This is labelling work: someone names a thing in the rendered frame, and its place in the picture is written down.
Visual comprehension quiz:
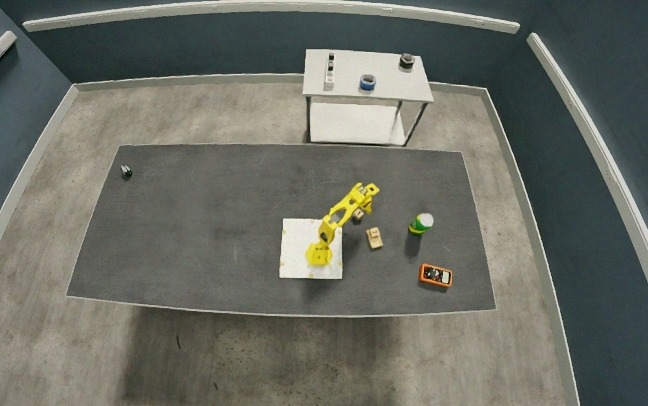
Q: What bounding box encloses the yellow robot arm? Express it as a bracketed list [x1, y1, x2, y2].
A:
[305, 183, 371, 265]

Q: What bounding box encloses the green and yellow drink can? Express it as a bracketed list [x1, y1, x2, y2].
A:
[409, 213, 433, 236]

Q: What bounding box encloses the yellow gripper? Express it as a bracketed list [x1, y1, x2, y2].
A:
[360, 183, 379, 214]

